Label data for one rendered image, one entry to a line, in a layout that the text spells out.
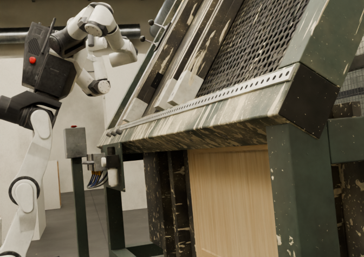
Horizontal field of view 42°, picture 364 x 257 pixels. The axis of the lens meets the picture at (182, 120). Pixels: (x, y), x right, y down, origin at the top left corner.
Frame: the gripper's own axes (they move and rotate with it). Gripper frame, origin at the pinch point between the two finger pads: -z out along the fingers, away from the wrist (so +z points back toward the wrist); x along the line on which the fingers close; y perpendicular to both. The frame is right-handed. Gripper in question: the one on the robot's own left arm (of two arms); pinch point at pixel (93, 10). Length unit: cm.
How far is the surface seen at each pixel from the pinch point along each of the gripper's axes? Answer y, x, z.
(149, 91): -1, 38, 65
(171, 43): -8, 50, 40
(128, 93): -34, -9, 42
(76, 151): -9, -30, 79
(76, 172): -13, -35, 90
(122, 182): 8, 24, 110
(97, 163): 10, 10, 98
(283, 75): 85, 149, 123
